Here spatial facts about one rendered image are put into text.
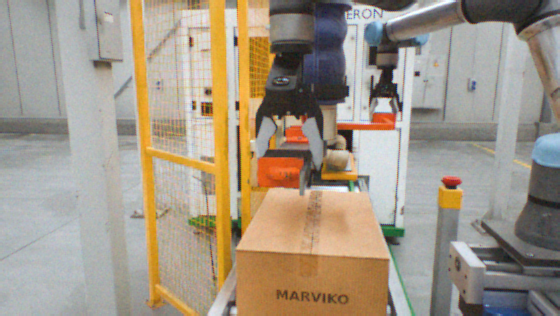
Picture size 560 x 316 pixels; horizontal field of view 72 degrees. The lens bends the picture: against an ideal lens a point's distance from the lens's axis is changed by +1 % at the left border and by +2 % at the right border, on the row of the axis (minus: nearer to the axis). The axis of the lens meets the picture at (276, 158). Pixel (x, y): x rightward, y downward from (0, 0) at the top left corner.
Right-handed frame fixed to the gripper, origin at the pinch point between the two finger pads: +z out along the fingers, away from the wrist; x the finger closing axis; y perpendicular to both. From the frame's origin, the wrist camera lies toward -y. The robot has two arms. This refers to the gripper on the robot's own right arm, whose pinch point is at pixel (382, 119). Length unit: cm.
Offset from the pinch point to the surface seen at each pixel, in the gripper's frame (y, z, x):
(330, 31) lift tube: 39, -28, -21
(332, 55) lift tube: 37.2, -21.9, -20.2
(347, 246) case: 55, 29, -15
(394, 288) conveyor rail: 11, 65, 7
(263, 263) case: 61, 33, -37
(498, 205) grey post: -214, 99, 137
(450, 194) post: 12.2, 25.6, 23.5
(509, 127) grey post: -214, 27, 138
